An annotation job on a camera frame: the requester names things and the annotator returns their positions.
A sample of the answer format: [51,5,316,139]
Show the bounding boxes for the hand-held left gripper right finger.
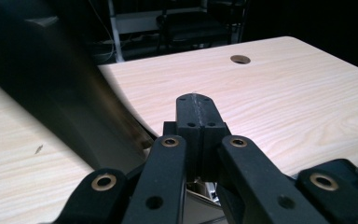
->
[194,92,233,183]

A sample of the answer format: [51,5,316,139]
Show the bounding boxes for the black chair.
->
[156,0,250,54]

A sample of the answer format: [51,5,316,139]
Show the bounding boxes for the metal shelf rack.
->
[107,0,209,63]

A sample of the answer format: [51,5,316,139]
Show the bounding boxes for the black floor cables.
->
[88,0,144,64]

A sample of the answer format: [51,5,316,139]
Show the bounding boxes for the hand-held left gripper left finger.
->
[162,92,205,183]

